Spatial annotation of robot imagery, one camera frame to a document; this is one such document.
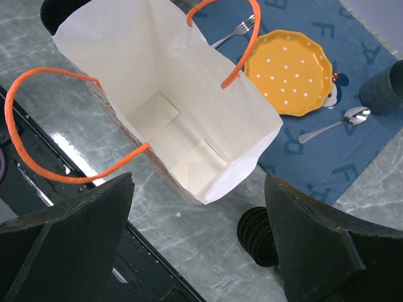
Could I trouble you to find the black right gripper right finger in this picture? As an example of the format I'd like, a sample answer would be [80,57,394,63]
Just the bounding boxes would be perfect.
[264,174,402,301]

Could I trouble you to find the dark green mug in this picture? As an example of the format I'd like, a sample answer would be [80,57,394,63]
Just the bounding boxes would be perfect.
[360,60,402,116]

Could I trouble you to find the beige paper takeout bag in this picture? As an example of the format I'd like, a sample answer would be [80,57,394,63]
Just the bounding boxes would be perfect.
[4,0,284,206]

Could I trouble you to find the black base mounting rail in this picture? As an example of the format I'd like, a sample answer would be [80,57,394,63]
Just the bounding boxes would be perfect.
[0,84,205,302]

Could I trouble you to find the silver spoon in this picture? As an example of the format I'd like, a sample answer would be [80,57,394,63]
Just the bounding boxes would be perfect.
[298,106,371,144]

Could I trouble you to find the silver fork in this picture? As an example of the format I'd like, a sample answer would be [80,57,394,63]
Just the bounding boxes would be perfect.
[211,15,255,48]

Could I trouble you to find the orange polka dot plate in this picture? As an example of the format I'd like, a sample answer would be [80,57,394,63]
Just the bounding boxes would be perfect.
[244,30,332,117]

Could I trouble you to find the stack of black cup lids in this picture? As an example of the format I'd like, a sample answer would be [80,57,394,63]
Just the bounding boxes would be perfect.
[237,206,278,267]

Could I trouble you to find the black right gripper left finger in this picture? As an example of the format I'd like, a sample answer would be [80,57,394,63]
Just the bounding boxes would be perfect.
[1,172,135,301]

